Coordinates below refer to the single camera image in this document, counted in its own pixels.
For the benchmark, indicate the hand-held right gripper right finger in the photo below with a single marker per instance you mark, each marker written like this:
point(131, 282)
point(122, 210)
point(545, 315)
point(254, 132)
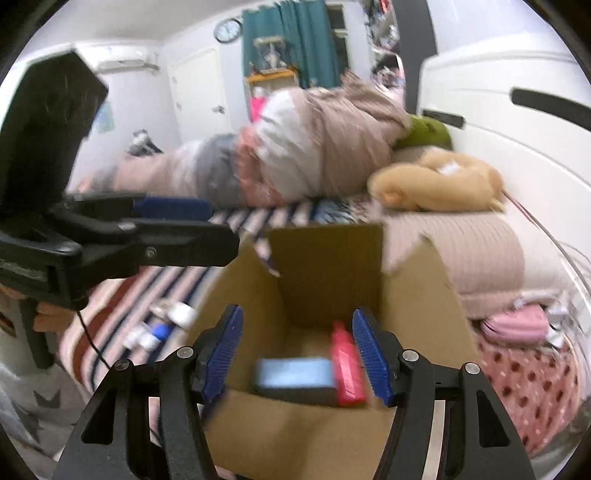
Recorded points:
point(370, 362)

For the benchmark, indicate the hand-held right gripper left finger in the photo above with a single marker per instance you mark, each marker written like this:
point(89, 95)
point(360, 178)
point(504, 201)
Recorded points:
point(225, 357)

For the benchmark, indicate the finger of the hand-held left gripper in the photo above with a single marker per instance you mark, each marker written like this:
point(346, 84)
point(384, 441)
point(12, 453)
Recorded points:
point(175, 208)
point(184, 242)

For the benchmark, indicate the red plastic bottle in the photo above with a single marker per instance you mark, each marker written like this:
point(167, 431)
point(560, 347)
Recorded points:
point(346, 371)

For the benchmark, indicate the light blue box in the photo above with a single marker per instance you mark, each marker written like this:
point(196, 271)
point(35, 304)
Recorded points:
point(295, 374)

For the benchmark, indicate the brown cardboard box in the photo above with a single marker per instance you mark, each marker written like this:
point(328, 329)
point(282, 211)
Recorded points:
point(323, 272)

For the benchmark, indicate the white plastic bottle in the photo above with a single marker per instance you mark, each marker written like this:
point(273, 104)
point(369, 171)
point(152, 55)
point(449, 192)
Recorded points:
point(178, 314)

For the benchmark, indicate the white bottle with blue cap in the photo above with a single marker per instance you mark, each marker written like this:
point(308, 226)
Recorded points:
point(147, 338)

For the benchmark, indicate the striped bed sheet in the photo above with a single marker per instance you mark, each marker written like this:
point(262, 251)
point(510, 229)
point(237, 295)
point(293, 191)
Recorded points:
point(120, 304)

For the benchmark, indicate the white air conditioner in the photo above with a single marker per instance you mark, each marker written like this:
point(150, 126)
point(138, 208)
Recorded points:
point(129, 59)

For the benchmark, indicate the white door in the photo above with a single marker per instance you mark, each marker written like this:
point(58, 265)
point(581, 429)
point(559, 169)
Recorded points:
point(198, 92)

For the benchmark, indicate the rumpled bedding pile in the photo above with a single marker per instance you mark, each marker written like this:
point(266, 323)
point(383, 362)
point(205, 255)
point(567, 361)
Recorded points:
point(286, 138)

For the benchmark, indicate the beige knitted blanket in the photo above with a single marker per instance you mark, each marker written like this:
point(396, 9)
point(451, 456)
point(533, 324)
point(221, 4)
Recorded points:
point(461, 254)

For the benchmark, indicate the pink pouch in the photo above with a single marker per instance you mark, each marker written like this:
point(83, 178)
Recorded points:
point(515, 324)

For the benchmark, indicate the pink polka dot cloth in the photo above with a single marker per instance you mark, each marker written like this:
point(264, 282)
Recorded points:
point(531, 392)

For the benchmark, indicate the yellow shelf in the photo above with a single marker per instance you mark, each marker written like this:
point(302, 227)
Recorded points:
point(272, 75)

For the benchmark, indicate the grey star patterned cloth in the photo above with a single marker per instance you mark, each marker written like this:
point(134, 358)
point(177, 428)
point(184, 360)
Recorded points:
point(41, 401)

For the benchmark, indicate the tan plush toy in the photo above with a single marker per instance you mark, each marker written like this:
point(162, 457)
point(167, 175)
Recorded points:
point(438, 182)

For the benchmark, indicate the teal curtain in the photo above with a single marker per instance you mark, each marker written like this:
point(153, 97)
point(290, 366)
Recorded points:
point(300, 41)

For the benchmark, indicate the green pillow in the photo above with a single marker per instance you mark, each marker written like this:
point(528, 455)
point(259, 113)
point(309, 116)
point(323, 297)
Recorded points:
point(427, 131)

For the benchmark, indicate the cluttered rack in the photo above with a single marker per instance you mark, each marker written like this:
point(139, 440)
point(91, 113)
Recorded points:
point(383, 37)

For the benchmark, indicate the round wall clock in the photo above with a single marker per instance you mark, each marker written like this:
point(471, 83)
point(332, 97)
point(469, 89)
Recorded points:
point(228, 30)

